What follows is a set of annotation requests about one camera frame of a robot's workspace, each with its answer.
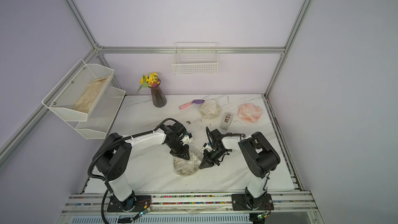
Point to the grey tape dispenser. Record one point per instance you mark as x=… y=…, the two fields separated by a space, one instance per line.
x=226 y=121

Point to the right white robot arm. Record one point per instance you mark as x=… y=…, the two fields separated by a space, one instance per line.
x=260 y=156

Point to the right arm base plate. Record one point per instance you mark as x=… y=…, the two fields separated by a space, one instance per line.
x=245 y=202

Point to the white mesh upper shelf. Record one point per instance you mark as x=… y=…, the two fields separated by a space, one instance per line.
x=65 y=94

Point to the beige folded cloth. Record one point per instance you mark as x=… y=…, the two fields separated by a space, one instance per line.
x=86 y=101

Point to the aluminium mounting rail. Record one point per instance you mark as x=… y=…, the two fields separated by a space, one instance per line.
x=199 y=203

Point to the cream yellow plate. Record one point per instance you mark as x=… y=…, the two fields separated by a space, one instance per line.
x=210 y=109

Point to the clear bubble wrap sheet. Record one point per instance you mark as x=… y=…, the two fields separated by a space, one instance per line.
x=249 y=112
x=210 y=109

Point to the orange plate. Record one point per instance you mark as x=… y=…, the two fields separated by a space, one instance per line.
x=249 y=112

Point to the white wire wall basket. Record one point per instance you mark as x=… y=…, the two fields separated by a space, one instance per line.
x=195 y=58

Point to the white mesh shelf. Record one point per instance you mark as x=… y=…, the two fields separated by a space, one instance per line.
x=65 y=94
x=101 y=120

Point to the dark yellow patterned plate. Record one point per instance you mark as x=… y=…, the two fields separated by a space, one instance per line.
x=186 y=167

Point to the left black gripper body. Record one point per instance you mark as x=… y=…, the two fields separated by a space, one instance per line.
x=178 y=149

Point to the dark glass vase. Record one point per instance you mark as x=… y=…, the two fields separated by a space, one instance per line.
x=158 y=98

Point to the yellow flower bouquet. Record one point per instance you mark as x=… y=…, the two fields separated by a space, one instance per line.
x=149 y=81

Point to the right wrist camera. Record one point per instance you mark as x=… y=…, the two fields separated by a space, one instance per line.
x=208 y=146

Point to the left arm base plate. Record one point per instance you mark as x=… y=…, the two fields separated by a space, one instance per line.
x=132 y=204

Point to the pink purple scoop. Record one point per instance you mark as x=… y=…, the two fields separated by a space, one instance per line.
x=196 y=101

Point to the white mesh lower shelf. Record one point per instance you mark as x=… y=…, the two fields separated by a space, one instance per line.
x=101 y=120

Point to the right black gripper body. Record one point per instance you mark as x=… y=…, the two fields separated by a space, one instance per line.
x=210 y=156

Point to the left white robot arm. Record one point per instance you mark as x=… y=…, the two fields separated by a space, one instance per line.
x=110 y=161

